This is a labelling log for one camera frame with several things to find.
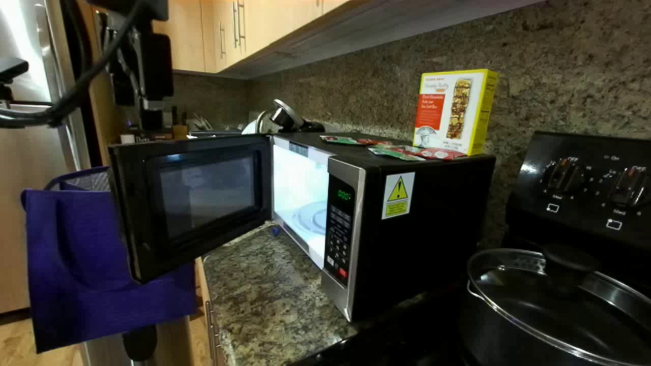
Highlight black stand knob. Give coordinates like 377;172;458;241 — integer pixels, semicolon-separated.
121;324;162;364

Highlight yellow warning sticker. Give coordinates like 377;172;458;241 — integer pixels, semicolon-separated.
380;172;417;222

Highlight wooden wall cabinets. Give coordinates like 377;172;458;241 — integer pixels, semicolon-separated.
152;0;545;80

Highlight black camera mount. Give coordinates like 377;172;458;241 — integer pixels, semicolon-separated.
0;59;30;131

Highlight black stove knob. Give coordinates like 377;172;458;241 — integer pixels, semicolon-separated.
608;165;651;209
541;158;590;197

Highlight blue fabric bag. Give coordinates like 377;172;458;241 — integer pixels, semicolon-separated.
18;167;199;354

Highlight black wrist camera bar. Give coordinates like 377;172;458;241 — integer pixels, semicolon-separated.
88;0;172;22

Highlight stainless steel fridge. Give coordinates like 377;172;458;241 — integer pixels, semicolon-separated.
0;0;94;317

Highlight black cooking pot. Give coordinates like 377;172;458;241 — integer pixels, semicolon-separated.
463;283;566;366

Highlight black microwave oven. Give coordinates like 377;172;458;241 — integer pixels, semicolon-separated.
272;131;497;324
109;133;275;286

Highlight black stove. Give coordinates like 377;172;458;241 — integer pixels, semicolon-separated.
291;131;651;366

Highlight wire dish rack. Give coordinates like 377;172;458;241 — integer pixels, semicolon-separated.
182;117;241;139

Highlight green white sachet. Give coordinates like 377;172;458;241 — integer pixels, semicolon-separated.
366;145;427;164
317;133;369;148

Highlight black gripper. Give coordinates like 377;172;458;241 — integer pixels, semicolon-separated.
109;18;176;115

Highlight yellow food box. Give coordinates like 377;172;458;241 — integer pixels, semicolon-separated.
411;67;502;159

